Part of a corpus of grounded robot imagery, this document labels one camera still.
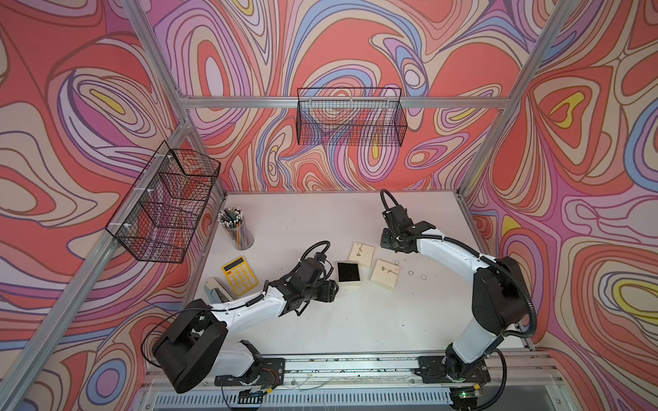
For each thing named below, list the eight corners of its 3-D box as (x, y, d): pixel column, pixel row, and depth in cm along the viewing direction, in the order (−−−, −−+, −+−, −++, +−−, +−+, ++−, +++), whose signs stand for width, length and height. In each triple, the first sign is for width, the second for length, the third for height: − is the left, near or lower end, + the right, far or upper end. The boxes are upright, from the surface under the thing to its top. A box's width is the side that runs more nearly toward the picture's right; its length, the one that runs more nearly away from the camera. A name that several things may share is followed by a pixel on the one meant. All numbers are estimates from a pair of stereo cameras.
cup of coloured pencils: (230, 250, 102) (215, 223, 88) (235, 234, 107) (221, 206, 94) (251, 250, 102) (239, 223, 88) (255, 234, 107) (244, 206, 94)
